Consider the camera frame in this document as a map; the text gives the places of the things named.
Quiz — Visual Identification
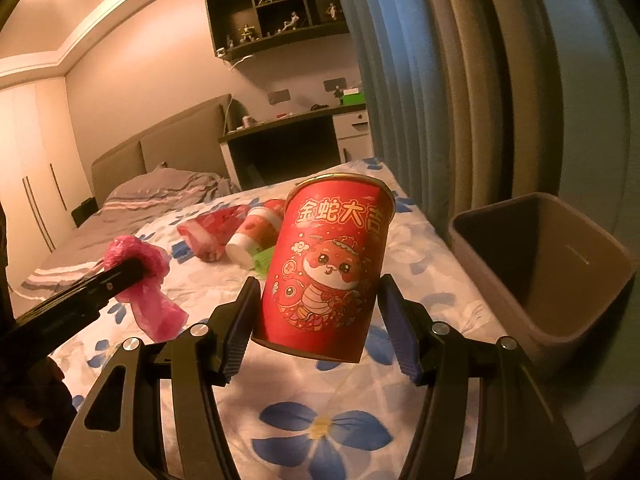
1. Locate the brown plastic trash bin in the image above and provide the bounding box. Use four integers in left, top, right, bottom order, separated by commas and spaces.
448, 192, 638, 381

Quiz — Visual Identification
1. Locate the dark desk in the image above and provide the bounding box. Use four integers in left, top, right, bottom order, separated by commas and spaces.
217, 105, 373, 191

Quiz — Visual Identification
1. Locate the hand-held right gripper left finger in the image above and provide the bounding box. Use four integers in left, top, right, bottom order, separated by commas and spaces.
52, 276, 263, 480

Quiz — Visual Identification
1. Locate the black bedside stand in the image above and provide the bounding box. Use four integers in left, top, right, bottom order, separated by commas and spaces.
71, 199, 98, 228

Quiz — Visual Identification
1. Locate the dark wall shelf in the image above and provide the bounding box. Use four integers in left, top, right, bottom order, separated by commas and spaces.
204, 0, 350, 61

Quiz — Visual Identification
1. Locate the white wardrobe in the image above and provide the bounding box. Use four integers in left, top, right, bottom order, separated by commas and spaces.
0, 82, 96, 261

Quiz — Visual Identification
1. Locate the white drawer cabinet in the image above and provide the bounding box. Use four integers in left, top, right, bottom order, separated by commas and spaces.
334, 109, 375, 163

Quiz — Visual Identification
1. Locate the grey window curtain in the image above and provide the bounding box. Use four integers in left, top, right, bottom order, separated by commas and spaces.
327, 0, 640, 441

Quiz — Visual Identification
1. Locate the green foam net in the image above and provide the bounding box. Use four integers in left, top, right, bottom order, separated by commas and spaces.
250, 249, 273, 278

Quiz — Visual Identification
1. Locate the grey striped duvet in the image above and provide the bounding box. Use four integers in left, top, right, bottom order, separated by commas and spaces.
20, 167, 241, 306

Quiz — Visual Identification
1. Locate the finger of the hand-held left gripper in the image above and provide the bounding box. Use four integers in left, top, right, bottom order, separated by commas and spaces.
10, 259, 147, 359

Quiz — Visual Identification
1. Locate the padded bed headboard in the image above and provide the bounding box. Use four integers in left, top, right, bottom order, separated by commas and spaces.
91, 93, 233, 206

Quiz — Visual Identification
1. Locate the group of small figurines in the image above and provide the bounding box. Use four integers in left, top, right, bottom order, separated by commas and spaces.
215, 0, 346, 58

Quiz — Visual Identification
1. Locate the red plastic bag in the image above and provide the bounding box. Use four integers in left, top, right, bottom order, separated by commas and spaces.
176, 205, 251, 262

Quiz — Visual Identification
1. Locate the red printed paper cup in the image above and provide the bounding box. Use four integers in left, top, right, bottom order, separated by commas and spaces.
225, 199, 288, 267
250, 172, 397, 363

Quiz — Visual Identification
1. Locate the pink plastic bag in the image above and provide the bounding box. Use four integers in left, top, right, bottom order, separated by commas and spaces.
102, 235, 190, 342

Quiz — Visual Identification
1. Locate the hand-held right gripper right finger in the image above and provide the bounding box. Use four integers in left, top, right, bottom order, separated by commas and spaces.
377, 272, 586, 480

